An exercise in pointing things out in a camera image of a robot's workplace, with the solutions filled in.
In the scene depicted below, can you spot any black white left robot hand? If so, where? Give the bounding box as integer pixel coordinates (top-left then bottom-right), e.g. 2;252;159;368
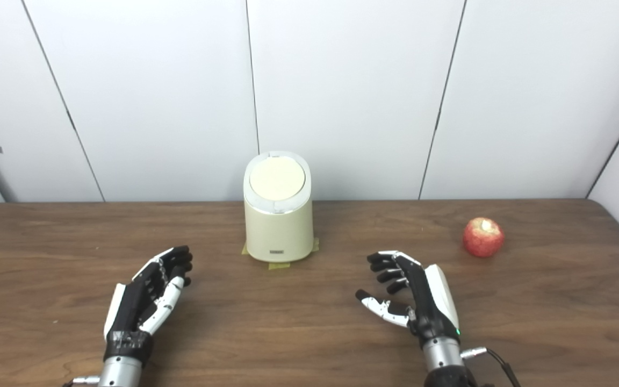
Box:
103;246;193;367

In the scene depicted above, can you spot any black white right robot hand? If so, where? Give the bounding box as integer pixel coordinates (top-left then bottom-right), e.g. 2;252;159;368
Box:
355;250;462;349

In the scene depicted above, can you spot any red apple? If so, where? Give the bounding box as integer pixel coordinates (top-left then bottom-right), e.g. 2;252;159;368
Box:
462;217;505;257

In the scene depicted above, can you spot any cream round bin lid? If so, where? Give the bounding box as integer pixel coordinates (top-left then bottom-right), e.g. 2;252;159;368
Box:
249;156;306;201

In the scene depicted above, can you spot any cream-colored bin body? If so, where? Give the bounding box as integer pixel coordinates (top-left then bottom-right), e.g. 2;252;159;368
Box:
243;151;314;263

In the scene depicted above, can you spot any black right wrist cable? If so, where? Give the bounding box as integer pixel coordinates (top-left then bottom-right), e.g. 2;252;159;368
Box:
460;347;521;387

